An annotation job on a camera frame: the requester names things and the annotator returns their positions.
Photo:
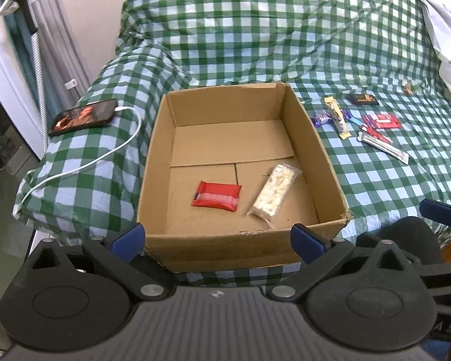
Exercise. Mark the red snack packet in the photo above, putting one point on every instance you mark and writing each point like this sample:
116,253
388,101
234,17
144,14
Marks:
385,121
216,196

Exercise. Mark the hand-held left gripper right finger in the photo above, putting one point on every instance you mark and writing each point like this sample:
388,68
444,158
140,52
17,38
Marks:
307,239

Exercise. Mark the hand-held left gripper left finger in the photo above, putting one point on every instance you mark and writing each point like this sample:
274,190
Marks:
128,237

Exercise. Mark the clear bag of white candies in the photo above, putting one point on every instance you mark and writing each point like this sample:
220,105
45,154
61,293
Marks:
272,193

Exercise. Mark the black smartphone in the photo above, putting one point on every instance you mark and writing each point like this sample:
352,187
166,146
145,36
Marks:
83,116

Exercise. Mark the small orange candy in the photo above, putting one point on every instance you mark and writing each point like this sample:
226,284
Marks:
408,89

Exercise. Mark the red snack stick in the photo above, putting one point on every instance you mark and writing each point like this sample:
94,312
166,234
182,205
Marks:
377,134

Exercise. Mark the blue snack stick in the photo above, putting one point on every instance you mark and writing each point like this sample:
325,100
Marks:
351,117

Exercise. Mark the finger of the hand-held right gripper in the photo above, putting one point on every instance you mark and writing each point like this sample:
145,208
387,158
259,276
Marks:
436,209

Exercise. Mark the silver snack stick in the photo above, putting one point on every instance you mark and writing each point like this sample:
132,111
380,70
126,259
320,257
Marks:
385,147

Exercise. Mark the purple candy wrapper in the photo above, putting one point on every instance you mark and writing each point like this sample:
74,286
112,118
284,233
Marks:
320,119

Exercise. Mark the green checked blanket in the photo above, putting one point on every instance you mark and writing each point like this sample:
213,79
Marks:
248,26

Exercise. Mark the yellow and white snack bar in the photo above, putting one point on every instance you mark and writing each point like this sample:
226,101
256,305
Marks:
336,116

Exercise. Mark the black snack packet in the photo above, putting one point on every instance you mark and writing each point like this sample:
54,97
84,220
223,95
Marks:
363,99

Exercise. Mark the brown cardboard box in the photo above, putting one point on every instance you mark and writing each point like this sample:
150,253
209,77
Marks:
218,139

